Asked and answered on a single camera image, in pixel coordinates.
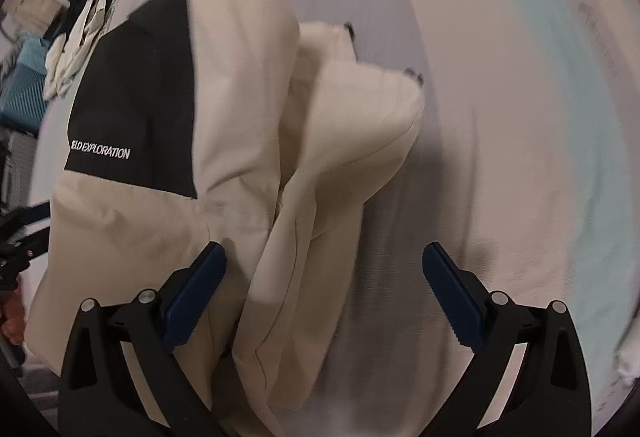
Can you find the grey ribbed suitcase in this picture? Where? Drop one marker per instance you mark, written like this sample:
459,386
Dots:
18,153

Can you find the cream and black hooded jacket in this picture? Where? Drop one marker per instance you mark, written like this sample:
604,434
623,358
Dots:
224,121

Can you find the white and black clothes pile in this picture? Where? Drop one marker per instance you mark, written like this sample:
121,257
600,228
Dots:
71,35

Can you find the beige curtain left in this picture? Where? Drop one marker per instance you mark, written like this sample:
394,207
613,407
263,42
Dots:
34,15

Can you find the light blue garment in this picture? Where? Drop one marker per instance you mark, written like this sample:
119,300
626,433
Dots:
33,54

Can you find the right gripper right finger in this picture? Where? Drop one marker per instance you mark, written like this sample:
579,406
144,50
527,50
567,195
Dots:
550,395

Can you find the teal ribbed suitcase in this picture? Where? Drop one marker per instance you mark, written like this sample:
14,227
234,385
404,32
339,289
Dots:
22,103

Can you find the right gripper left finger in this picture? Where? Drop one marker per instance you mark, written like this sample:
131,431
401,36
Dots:
97,396

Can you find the striped bed sheet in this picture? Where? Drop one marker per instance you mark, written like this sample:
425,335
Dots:
525,168

